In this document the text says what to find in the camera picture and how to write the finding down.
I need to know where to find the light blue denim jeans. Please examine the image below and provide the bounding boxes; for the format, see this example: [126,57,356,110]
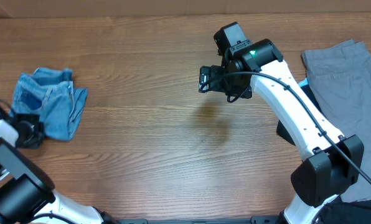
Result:
[10,67,88,141]

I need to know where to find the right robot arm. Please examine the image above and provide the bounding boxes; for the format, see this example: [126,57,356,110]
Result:
[199,22,364,223]

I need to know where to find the black garment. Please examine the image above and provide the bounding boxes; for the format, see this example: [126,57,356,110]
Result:
[276,83,371,224]

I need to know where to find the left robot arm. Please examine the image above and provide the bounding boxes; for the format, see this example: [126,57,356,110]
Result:
[0,107,117,224]

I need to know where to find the gray trousers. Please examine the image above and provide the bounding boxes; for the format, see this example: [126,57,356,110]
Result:
[301,39,371,203]

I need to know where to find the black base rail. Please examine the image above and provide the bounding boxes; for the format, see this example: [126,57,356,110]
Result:
[118,215,278,224]

